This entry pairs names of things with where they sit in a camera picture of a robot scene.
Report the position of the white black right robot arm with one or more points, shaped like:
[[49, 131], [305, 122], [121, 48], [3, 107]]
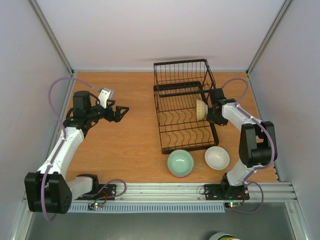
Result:
[[257, 145]]

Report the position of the white ceramic bowl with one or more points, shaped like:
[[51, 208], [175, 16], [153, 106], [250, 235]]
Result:
[[217, 158]]

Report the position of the red bowl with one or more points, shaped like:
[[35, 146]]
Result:
[[179, 176]]

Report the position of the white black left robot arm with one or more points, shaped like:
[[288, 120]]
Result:
[[47, 190]]

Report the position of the right small circuit board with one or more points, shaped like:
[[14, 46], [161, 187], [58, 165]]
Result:
[[232, 204]]

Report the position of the small circuit board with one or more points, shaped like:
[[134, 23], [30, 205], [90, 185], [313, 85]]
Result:
[[94, 206], [232, 204]]

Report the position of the mint green ceramic bowl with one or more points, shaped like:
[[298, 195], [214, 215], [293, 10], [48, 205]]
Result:
[[180, 162]]

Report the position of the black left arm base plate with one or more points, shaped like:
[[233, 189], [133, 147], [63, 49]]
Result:
[[110, 190]]

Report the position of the left small circuit board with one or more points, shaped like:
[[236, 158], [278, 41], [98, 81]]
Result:
[[94, 206]]

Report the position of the sun pattern ceramic bowl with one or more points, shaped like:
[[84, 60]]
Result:
[[201, 110]]

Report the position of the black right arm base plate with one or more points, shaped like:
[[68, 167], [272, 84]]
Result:
[[217, 192]]

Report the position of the grey slotted cable duct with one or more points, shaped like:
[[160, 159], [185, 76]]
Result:
[[137, 208]]

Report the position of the white yellow round container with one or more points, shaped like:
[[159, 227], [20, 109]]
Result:
[[223, 236]]

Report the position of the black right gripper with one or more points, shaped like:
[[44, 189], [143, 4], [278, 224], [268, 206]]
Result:
[[211, 115]]

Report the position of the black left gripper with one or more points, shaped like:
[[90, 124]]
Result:
[[117, 118]]

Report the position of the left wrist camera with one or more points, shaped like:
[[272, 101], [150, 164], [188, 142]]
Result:
[[105, 95]]

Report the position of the aluminium front frame rail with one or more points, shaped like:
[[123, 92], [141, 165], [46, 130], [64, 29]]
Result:
[[142, 193]]

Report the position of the black wire dish rack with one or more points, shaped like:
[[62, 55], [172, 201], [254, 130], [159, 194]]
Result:
[[177, 87]]

